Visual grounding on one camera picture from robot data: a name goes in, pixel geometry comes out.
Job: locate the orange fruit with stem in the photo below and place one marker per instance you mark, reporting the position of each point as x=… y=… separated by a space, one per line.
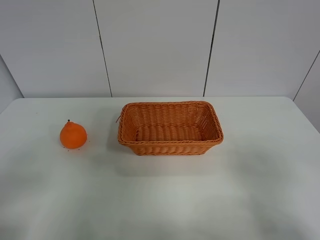
x=73 y=135

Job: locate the orange wicker basket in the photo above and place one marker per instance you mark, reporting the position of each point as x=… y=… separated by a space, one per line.
x=182 y=128

